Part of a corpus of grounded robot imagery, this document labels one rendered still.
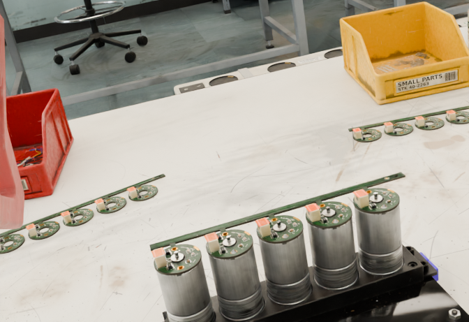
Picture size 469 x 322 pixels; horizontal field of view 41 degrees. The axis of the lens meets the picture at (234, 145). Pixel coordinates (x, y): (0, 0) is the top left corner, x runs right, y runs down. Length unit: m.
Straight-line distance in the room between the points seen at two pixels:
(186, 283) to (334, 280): 0.08
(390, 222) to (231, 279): 0.09
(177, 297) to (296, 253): 0.07
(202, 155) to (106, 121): 0.16
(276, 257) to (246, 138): 0.27
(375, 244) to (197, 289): 0.10
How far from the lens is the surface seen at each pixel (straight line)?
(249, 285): 0.34
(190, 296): 0.33
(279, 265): 0.34
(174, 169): 0.56
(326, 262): 0.35
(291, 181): 0.51
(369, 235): 0.35
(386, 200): 0.35
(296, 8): 2.76
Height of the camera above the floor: 1.00
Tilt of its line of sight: 25 degrees down
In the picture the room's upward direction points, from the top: 10 degrees counter-clockwise
